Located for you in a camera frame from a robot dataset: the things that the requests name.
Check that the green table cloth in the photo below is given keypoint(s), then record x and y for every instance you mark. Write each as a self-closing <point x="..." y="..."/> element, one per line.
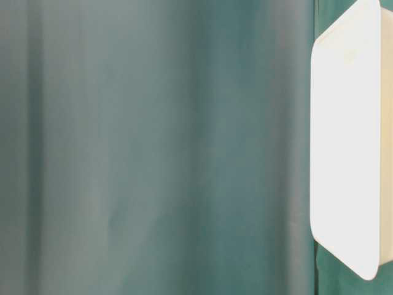
<point x="161" y="147"/>

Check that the white plastic tray case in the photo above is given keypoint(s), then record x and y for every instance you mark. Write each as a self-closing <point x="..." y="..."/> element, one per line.
<point x="351" y="138"/>

